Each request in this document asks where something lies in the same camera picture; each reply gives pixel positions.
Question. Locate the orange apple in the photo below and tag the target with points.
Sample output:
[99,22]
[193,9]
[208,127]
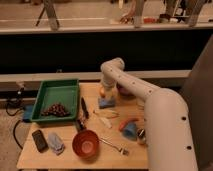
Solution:
[102,92]

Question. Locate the pile of brown beans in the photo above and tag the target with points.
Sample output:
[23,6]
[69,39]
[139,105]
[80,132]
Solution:
[57,110]

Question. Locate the red bowl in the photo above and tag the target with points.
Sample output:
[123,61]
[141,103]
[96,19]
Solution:
[86,144]

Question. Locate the grey blue cloth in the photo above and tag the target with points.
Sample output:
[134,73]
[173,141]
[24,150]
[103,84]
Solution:
[55,143]

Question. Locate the purple bowl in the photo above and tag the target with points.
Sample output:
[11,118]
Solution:
[123,91]

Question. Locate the metal fork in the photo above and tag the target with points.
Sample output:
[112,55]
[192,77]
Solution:
[121,150]

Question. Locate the white plastic spoon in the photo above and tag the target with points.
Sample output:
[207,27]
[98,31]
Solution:
[106,122]

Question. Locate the blue sponge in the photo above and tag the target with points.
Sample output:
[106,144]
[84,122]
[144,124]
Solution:
[103,103]

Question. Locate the blue power box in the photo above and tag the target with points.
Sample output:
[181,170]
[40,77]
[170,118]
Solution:
[27,114]

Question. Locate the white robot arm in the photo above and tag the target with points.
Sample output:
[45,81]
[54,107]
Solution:
[169,139]

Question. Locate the yellow banana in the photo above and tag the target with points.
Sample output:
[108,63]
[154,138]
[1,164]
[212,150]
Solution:
[109,114]

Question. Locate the black phone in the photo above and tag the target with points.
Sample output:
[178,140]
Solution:
[40,141]

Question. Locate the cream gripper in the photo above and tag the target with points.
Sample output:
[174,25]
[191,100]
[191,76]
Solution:
[109,94]

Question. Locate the green plastic tray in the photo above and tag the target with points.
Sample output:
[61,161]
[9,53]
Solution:
[51,92]

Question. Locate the small metal cup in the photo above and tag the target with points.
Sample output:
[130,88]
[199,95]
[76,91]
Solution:
[141,138]

